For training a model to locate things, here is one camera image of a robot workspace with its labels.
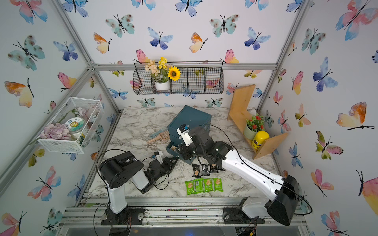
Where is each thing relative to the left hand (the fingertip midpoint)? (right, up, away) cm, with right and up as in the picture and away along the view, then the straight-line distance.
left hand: (181, 157), depth 89 cm
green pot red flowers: (+44, +20, -3) cm, 48 cm away
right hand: (+1, +9, -18) cm, 20 cm away
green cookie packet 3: (+16, -14, -6) cm, 23 cm away
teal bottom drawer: (-7, +4, +6) cm, 10 cm away
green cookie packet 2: (+11, -15, -7) cm, 19 cm away
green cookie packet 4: (+21, -14, -6) cm, 26 cm away
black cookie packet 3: (+9, -8, -1) cm, 12 cm away
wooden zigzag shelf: (+41, +36, +12) cm, 56 cm away
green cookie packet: (+6, -15, -7) cm, 18 cm away
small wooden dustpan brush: (-14, +12, +15) cm, 24 cm away
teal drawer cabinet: (+7, +24, -2) cm, 25 cm away
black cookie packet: (+20, -7, -1) cm, 21 cm away
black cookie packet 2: (+15, -8, -1) cm, 17 cm away
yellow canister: (+44, +11, -6) cm, 46 cm away
